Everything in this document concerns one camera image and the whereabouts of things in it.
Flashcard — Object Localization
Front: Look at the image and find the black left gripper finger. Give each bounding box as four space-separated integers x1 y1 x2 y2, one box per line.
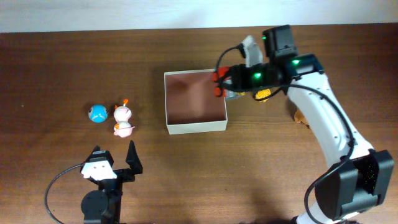
84 146 114 169
126 140 143 174

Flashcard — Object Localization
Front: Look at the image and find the grey red toy truck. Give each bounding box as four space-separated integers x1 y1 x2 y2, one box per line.
211 66 246 101

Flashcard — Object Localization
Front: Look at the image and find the yellow round plastic toy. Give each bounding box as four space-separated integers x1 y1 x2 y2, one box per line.
254 89 271 102

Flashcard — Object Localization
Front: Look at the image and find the blue toy ball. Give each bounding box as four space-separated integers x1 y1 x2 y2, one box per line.
88 105 108 123

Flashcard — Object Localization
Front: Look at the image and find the white pink duck toy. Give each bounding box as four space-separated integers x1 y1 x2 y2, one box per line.
113 98 135 138

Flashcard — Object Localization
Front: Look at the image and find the brown plush toy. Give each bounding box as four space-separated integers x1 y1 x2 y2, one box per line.
294 109 309 126

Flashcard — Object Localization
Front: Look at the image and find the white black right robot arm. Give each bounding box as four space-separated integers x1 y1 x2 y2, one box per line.
213 25 394 223

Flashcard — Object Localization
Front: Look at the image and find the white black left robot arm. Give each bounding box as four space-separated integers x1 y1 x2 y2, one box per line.
80 141 143 224

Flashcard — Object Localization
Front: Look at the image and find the white cardboard box pink inside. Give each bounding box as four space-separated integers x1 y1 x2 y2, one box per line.
164 69 228 135

